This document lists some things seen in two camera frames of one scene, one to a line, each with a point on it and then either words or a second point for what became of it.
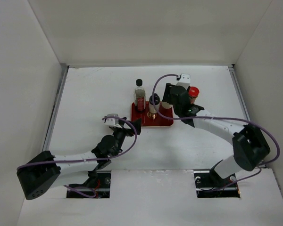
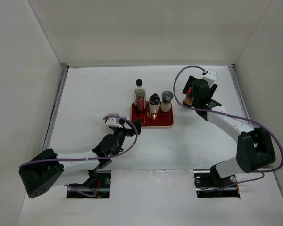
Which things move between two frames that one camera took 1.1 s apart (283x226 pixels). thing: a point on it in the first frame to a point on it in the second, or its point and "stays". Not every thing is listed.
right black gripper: x=167 y=92 to x=189 y=84
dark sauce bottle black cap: x=139 y=96 stays
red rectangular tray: x=150 y=119 stays
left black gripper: x=128 y=132 stays
